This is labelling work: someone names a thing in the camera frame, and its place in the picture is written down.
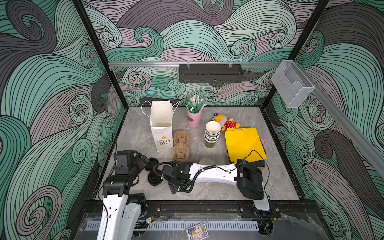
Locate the brown paper coffee cup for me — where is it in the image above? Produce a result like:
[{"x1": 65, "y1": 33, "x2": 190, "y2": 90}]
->
[{"x1": 199, "y1": 158, "x2": 215, "y2": 166}]

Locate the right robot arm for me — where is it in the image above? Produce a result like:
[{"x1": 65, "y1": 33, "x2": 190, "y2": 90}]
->
[{"x1": 153, "y1": 160, "x2": 271, "y2": 212}]

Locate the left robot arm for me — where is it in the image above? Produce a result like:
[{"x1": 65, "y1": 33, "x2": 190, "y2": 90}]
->
[{"x1": 97, "y1": 150, "x2": 150, "y2": 240}]

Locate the stack of black lids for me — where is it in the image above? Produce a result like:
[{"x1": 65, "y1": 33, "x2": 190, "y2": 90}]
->
[{"x1": 145, "y1": 158, "x2": 159, "y2": 172}]

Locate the brown cardboard cup carrier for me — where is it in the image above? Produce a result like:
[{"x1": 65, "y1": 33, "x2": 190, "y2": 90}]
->
[{"x1": 172, "y1": 131, "x2": 190, "y2": 164}]

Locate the white paper bag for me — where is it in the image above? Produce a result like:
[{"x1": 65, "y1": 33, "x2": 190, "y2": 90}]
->
[{"x1": 141, "y1": 101, "x2": 180, "y2": 152}]

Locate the stack of paper cups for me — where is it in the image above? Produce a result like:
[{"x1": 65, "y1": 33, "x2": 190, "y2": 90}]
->
[{"x1": 205, "y1": 121, "x2": 221, "y2": 149}]

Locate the pink straw holder cup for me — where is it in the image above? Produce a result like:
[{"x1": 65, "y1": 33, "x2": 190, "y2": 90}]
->
[{"x1": 187, "y1": 111, "x2": 202, "y2": 128}]

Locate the colourful card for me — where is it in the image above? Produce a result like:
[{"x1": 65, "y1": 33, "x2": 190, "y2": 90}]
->
[{"x1": 186, "y1": 223, "x2": 209, "y2": 240}]

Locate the yellow plush toy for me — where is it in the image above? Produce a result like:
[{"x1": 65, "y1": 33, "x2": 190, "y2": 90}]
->
[{"x1": 212, "y1": 113, "x2": 241, "y2": 132}]

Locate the wrapped straws bundle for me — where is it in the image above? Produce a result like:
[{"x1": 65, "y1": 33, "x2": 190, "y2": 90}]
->
[{"x1": 186, "y1": 95, "x2": 207, "y2": 114}]

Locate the yellow napkin stack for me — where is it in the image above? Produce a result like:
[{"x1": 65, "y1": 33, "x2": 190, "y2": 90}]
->
[{"x1": 225, "y1": 128, "x2": 267, "y2": 163}]

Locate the pink small object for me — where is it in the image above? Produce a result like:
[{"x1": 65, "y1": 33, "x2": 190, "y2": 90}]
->
[{"x1": 260, "y1": 138, "x2": 267, "y2": 147}]

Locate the white cable duct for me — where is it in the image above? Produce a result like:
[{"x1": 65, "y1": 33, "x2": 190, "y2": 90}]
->
[{"x1": 84, "y1": 220, "x2": 260, "y2": 232}]

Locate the black wall shelf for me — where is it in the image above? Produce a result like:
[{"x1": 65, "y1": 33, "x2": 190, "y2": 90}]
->
[{"x1": 179, "y1": 64, "x2": 244, "y2": 84}]

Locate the clear acrylic wall holder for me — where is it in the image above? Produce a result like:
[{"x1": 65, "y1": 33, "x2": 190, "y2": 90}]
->
[{"x1": 271, "y1": 60, "x2": 315, "y2": 109}]

